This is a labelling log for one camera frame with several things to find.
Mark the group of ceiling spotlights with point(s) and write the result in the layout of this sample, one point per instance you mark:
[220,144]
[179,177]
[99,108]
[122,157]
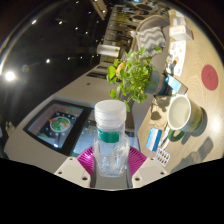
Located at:
[10,76]

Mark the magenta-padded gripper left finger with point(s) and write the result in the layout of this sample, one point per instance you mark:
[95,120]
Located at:
[70,168]

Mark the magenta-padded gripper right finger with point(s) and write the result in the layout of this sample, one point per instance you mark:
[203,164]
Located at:
[150,170]

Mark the blue and white flat box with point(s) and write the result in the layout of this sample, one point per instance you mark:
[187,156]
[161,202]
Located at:
[153,139]

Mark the printed paper leaflet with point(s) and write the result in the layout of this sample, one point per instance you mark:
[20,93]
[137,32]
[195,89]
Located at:
[177,56]

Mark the clear white-capped water bottle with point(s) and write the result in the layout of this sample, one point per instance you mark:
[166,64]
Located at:
[110,150]

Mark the small blue and white carton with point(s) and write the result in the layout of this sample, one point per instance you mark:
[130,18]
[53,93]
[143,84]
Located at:
[176,84]

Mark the grey upholstered sofa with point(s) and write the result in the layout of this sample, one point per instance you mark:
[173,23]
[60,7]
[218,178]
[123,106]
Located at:
[160,56]

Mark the green potted plant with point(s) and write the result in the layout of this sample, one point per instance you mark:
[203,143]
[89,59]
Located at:
[133,76]

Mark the grey chevron cushion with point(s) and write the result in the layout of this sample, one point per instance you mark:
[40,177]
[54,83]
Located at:
[151,37]

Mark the decorated dark-framed window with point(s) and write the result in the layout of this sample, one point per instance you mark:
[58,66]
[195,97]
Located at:
[43,123]

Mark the flat round red coaster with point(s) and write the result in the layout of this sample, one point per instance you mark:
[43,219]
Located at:
[210,77]

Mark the pill blister pack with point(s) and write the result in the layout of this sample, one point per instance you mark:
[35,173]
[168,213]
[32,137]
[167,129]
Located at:
[162,157]

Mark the long white carton box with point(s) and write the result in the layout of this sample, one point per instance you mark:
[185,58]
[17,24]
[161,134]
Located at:
[180,32]

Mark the small blue-topped white box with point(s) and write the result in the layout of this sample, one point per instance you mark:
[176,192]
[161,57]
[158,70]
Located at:
[178,21]

